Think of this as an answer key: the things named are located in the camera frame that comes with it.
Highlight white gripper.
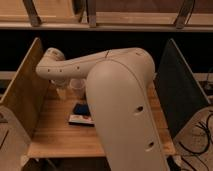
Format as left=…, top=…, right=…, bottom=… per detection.
left=51, top=80, right=67, bottom=100

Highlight white and blue sponge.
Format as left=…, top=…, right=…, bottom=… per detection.
left=73, top=103, right=90, bottom=116

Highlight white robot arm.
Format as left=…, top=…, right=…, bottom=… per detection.
left=36, top=48, right=170, bottom=171

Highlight left wooden side panel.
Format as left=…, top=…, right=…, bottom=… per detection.
left=0, top=38, right=49, bottom=142

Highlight black rectangular box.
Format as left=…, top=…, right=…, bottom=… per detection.
left=69, top=115, right=94, bottom=126

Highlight wooden shelf with brackets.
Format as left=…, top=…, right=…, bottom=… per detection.
left=0, top=0, right=213, bottom=32

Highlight right dark side panel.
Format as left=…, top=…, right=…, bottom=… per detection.
left=154, top=39, right=210, bottom=138

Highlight black floor cables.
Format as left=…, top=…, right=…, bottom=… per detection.
left=178, top=109, right=213, bottom=171

